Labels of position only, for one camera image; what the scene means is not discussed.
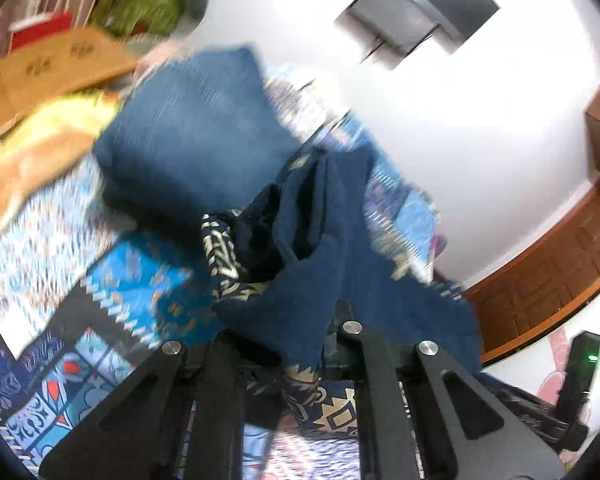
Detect navy patterned hooded garment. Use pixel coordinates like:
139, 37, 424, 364
201, 148, 482, 436

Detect brown wooden door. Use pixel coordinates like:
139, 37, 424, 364
465, 180, 600, 364

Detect folded blue jeans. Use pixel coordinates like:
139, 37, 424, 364
93, 47, 300, 226

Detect patchwork bed quilt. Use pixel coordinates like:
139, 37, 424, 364
0, 79, 466, 480

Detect green patterned storage box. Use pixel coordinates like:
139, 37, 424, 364
88, 0, 183, 39

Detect red box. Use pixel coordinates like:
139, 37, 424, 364
8, 11, 73, 53

